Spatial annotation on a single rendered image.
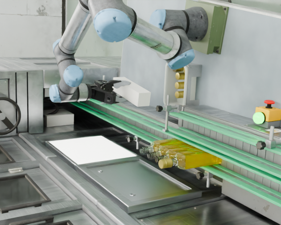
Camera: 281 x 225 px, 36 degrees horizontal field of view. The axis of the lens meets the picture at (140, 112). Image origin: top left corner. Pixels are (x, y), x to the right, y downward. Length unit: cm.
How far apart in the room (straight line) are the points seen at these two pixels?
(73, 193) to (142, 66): 100
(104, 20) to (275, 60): 69
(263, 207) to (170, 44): 70
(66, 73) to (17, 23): 366
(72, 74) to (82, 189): 45
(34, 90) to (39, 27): 292
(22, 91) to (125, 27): 121
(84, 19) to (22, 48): 378
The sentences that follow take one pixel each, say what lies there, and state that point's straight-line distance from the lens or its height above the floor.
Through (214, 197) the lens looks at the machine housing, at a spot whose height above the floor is 93.
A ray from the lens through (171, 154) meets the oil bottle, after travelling 170.
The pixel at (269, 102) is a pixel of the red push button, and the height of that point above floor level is 80.
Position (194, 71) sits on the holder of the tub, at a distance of 202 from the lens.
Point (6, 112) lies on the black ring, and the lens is 251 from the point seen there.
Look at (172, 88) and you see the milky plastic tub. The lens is 216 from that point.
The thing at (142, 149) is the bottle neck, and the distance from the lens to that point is 180.
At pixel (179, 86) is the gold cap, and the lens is 209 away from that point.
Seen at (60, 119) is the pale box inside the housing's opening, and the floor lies 109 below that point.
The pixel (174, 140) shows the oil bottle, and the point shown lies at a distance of 185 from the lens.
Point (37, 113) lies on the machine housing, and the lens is 257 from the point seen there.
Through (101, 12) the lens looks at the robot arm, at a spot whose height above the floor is 142.
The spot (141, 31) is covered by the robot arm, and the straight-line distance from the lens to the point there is 153.
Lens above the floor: 204
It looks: 31 degrees down
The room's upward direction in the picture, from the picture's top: 95 degrees counter-clockwise
